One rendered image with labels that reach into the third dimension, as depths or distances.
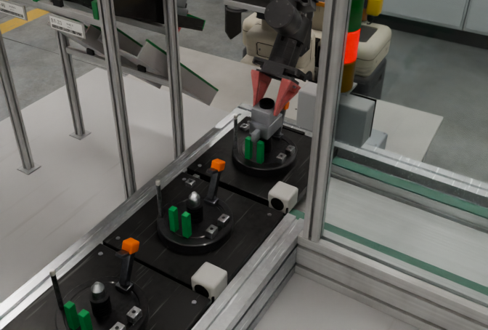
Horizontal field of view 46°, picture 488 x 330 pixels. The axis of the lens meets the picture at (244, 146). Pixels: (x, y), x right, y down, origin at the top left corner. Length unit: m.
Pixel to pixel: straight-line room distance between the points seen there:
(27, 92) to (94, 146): 2.13
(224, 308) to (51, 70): 2.99
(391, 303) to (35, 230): 0.73
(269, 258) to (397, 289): 0.23
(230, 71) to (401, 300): 0.99
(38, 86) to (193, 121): 2.18
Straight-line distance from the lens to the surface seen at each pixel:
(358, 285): 1.10
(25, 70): 3.86
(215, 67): 1.84
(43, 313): 0.99
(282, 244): 1.06
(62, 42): 1.42
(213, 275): 0.97
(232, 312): 0.96
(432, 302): 1.06
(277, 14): 1.11
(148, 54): 1.19
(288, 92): 1.19
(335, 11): 0.84
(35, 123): 1.64
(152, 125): 1.56
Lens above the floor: 1.71
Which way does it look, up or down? 35 degrees down
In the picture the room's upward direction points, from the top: 1 degrees clockwise
